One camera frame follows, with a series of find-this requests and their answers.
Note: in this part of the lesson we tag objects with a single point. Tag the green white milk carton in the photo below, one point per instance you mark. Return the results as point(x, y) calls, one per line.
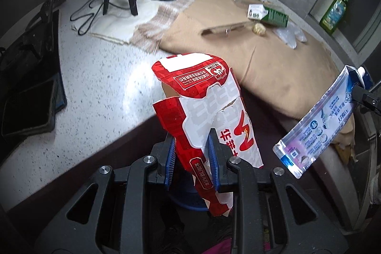
point(267, 15)

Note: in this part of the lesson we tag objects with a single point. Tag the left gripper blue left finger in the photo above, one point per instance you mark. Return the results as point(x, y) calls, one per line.
point(170, 163)

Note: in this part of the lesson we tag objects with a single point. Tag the clear plastic blister strip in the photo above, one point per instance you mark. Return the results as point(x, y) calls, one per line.
point(225, 29)

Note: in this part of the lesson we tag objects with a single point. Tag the clear plastic bag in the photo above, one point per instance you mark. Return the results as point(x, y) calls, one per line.
point(290, 35)

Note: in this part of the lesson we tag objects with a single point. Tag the tan towel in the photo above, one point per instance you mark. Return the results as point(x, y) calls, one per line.
point(290, 80)

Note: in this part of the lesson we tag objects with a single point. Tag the blue white toothpaste tube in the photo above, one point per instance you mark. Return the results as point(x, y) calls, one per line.
point(318, 128)

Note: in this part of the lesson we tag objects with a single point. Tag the green dish soap bottle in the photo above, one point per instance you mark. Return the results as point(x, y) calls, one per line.
point(334, 14)

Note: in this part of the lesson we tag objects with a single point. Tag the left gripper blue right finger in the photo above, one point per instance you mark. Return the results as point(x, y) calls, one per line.
point(213, 144)

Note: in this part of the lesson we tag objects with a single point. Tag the blue trash basket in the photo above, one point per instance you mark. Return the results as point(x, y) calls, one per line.
point(186, 195)

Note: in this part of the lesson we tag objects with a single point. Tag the plaid checkered cloth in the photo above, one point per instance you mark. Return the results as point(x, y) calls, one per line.
point(147, 36)

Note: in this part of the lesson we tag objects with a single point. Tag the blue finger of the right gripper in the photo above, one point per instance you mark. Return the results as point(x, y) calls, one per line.
point(367, 101)
point(368, 82)

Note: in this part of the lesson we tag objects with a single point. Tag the red white paper food box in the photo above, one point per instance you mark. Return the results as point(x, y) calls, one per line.
point(202, 94)

